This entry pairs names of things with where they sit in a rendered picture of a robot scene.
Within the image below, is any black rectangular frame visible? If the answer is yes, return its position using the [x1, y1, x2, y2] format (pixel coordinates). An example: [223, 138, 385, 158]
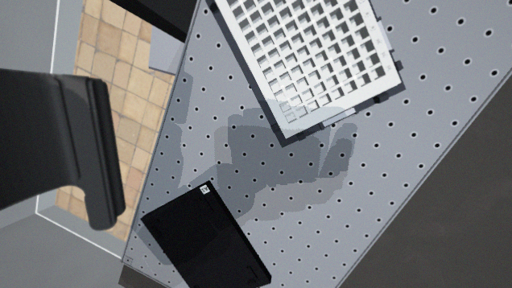
[140, 181, 271, 288]

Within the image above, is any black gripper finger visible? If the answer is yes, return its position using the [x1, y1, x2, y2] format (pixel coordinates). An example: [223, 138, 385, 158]
[0, 68, 126, 231]

